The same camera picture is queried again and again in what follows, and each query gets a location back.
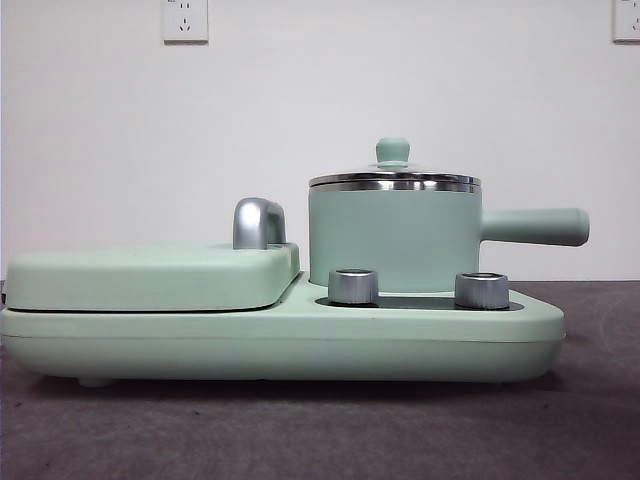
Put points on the mint green griddle cover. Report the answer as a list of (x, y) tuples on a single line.
[(140, 280)]

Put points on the white wall socket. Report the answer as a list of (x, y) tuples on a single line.
[(185, 22), (627, 20)]

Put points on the mint green breakfast machine base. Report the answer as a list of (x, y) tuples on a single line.
[(300, 340)]

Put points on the silver control knob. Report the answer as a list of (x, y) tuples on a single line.
[(352, 287), (482, 291)]

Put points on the glass lid with green knob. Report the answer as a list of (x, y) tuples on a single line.
[(392, 150)]

